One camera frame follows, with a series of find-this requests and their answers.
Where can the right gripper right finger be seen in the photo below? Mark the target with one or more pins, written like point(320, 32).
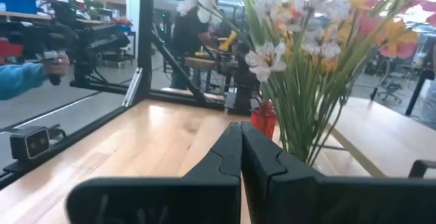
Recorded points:
point(323, 203)

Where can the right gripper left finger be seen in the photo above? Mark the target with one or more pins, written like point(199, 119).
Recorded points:
point(170, 200)

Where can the red ribbed glass vase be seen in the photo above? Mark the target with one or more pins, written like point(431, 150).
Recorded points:
point(264, 122)

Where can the white artificial flower bunch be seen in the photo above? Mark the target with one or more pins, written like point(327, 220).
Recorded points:
point(265, 59)

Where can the yellow artificial flower bunch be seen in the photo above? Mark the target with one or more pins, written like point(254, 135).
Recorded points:
point(396, 35)

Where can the pink artificial flower bunch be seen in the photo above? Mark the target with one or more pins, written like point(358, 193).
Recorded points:
point(368, 24)

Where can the person's forearm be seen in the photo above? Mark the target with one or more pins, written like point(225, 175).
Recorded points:
point(20, 79)

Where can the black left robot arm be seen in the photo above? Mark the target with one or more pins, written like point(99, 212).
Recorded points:
point(243, 81)

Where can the black office chair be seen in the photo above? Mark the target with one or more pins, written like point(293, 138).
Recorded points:
point(391, 88)

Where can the black desk leg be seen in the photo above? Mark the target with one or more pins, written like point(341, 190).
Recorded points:
point(417, 91)

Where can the person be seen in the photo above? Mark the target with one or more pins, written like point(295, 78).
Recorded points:
point(187, 33)

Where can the person's hand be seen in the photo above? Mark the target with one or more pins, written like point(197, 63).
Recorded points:
point(58, 65)

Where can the blue storage bin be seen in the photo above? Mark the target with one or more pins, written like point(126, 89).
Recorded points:
point(17, 4)

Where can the small black stereo camera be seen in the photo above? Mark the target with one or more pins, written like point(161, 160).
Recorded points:
point(32, 143)

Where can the black metal table frame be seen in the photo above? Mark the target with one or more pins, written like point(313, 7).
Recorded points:
point(146, 47)

